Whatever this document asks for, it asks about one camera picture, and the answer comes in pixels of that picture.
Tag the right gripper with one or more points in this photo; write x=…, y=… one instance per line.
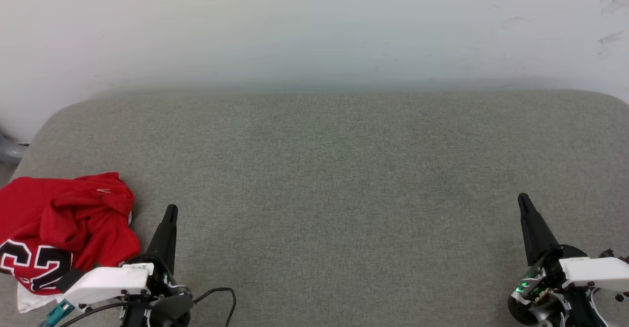
x=533, y=292

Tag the white right wrist camera cover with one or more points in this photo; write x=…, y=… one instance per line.
x=597, y=273

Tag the white left wrist camera cover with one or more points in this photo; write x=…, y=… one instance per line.
x=110, y=282

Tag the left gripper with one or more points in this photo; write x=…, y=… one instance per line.
x=172, y=310

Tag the red and white jersey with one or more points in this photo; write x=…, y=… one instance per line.
x=73, y=219

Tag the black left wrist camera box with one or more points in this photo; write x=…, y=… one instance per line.
x=69, y=280

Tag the grey curved object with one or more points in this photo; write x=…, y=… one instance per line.
x=10, y=152

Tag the white wrist camera cover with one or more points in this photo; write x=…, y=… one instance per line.
x=110, y=282
x=597, y=273

